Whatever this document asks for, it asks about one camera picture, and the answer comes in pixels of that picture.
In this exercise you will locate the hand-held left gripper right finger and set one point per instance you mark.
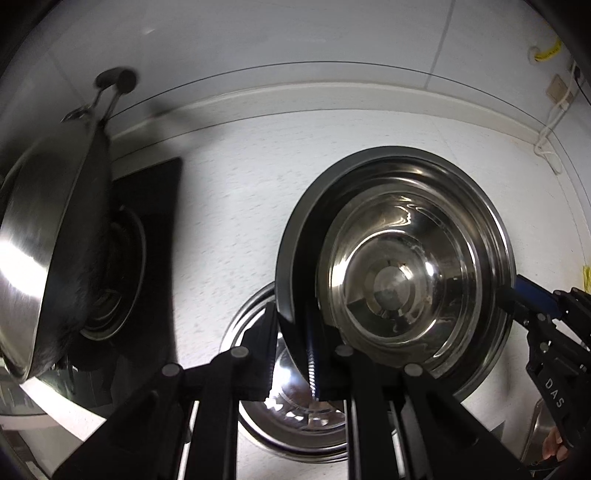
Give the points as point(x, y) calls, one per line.
point(330, 369)

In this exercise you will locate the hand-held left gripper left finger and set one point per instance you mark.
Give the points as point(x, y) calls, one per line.
point(261, 362)

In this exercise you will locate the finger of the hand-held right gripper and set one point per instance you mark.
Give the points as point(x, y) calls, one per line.
point(510, 302)
point(535, 295)

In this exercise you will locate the large steel bowl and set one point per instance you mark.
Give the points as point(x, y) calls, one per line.
point(295, 420)

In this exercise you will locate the small steel bowl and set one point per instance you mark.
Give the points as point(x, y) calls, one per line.
point(401, 281)

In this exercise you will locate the wide-rim steel bowl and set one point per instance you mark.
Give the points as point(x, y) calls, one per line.
point(304, 258)

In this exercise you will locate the person's right hand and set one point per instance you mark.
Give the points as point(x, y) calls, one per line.
point(554, 445)

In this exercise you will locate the yellow cloth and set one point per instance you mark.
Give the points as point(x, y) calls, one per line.
point(587, 279)

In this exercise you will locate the black gas stove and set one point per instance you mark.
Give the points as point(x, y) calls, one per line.
point(134, 230)

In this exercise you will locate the beige wall socket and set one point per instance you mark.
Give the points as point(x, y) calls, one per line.
point(558, 87)

